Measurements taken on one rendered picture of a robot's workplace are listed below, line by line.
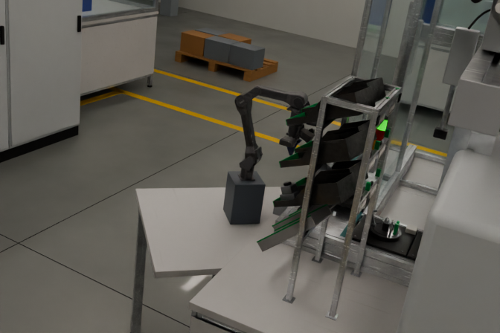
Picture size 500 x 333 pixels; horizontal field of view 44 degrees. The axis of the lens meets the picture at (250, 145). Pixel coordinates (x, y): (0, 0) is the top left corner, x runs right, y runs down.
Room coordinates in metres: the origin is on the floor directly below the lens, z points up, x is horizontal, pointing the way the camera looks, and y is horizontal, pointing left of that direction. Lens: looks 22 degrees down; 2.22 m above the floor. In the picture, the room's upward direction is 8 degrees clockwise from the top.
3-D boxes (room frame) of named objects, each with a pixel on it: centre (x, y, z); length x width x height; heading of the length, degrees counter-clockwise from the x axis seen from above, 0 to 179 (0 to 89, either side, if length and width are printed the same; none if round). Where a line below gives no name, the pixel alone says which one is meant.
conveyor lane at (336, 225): (2.68, -0.52, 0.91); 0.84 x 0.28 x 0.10; 158
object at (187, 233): (2.45, -0.02, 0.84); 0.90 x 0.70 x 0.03; 109
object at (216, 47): (8.34, 0.48, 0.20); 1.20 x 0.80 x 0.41; 64
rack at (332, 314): (2.03, -0.36, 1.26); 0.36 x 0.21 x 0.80; 158
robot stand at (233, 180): (2.49, 0.00, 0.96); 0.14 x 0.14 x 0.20; 19
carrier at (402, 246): (2.31, -0.62, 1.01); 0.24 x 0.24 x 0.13; 68
